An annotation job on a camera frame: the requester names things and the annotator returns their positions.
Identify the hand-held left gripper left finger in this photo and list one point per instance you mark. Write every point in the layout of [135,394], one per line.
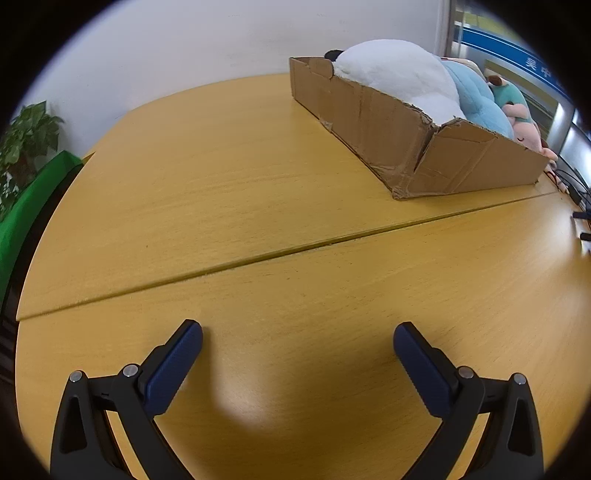
[175,369]

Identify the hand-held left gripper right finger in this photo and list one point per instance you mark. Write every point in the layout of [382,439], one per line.
[422,369]

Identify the brown cardboard box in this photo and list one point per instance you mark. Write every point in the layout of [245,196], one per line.
[369,120]

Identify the light blue plush toy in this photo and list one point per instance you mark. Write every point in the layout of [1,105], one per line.
[480,101]

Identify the pink pig plush toy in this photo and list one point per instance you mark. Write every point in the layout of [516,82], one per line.
[512,97]

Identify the panda plush toy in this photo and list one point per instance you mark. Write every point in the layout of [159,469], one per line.
[397,74]

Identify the green tablecloth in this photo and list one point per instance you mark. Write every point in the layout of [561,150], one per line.
[27,207]

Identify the large potted green plant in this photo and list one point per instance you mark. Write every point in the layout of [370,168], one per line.
[27,134]

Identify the blue window banner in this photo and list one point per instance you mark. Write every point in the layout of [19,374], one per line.
[508,50]

